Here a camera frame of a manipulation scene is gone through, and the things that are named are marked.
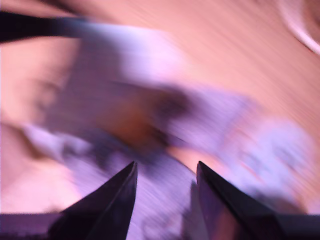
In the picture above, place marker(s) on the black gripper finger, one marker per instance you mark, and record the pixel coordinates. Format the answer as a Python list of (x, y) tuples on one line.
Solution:
[(30, 27), (105, 212), (237, 217)]

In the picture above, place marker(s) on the fuzzy grey sock thread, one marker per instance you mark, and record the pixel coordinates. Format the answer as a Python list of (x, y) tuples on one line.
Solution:
[(160, 190)]

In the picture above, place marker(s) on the fuzzy grey knit sock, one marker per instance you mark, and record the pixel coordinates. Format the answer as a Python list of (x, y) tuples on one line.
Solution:
[(212, 112)]

